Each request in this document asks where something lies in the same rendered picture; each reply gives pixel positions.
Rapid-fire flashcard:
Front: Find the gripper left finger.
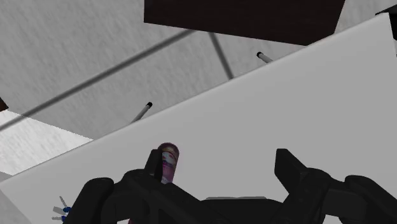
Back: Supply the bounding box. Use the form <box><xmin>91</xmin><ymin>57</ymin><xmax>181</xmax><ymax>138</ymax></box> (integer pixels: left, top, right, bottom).
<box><xmin>63</xmin><ymin>148</ymin><xmax>225</xmax><ymax>224</ymax></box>

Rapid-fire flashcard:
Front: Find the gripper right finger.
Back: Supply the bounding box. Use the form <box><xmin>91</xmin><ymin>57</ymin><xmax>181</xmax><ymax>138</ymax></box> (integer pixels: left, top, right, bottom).
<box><xmin>268</xmin><ymin>148</ymin><xmax>397</xmax><ymax>224</ymax></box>

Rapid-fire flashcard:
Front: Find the purple printed can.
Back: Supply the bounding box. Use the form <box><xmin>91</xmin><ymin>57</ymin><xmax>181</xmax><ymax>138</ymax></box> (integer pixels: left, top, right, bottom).
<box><xmin>157</xmin><ymin>142</ymin><xmax>180</xmax><ymax>185</ymax></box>

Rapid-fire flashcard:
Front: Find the blue and grey small tool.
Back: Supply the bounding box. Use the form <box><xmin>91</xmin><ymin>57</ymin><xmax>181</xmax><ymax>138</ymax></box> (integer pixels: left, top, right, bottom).
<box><xmin>51</xmin><ymin>195</ymin><xmax>73</xmax><ymax>223</ymax></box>

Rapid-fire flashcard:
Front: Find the white table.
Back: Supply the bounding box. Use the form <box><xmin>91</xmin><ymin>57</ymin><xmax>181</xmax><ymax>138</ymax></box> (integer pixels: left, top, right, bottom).
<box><xmin>0</xmin><ymin>12</ymin><xmax>397</xmax><ymax>224</ymax></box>

